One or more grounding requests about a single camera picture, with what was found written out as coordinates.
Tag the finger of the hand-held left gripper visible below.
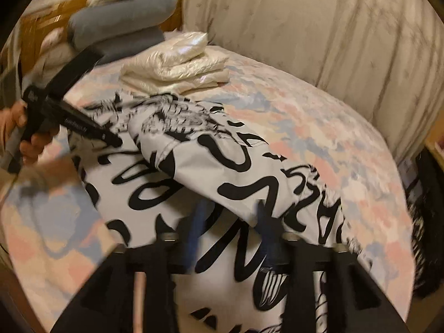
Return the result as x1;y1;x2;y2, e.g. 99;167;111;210
42;47;105;94
47;99;124;147

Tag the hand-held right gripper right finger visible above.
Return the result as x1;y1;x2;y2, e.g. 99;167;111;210
254;202;410;333

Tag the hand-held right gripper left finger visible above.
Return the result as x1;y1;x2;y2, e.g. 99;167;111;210
50;204;209;333

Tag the white black-printed large garment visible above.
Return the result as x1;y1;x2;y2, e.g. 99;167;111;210
67;88;374;333

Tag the person's left hand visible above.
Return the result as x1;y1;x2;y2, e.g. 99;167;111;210
0;104;61;167

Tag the wooden headboard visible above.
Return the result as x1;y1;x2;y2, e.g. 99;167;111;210
19;0;183;65

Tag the grey-blue pillow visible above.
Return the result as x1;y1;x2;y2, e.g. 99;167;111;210
92;27;164;66
67;0;178;44

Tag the pastel patterned bedspread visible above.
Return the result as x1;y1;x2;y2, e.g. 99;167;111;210
0;31;417;333

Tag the folded cream shiny garment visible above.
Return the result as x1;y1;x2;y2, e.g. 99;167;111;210
120;31;231;94

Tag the black and white patterned cloth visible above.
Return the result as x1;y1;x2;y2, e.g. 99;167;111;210
402;146;444;299

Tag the wooden shelf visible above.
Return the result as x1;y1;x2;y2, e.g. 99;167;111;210
425;135;444;172

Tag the beige curtain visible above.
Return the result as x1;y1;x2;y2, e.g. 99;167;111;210
181;0;444;162

